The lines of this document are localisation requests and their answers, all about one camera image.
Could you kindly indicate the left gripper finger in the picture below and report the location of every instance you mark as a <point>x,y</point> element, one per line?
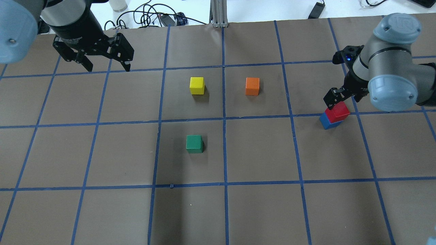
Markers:
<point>126,64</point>
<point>85,62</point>

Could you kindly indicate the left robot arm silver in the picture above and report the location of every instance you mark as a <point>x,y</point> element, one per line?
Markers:
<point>19,24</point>

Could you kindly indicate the green wooden block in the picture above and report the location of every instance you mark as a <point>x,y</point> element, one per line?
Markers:
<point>194,144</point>

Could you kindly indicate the yellow wooden block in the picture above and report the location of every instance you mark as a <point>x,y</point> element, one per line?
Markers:
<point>197,86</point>

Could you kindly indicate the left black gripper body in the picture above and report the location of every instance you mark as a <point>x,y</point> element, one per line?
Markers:
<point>79,29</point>

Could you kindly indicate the aluminium frame post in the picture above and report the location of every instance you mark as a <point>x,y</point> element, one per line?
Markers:
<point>218,13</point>

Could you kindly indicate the black power adapter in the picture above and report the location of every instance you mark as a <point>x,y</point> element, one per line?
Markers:
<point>317,10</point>

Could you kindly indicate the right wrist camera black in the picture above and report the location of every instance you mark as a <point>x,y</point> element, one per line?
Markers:
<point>347,55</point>

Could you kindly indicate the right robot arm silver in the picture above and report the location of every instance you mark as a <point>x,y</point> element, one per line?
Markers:
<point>383,68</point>

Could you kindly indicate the red wooden block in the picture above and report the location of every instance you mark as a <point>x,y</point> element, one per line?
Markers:
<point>338,113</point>

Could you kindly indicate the blue wooden block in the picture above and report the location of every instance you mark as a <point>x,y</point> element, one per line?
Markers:
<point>326,124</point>

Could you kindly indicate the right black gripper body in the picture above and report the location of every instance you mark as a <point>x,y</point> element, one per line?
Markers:
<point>355,84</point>

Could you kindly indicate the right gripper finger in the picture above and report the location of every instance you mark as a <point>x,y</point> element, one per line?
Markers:
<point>330,104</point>

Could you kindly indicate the orange wooden block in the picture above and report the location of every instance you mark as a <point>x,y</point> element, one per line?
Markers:
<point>252,86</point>

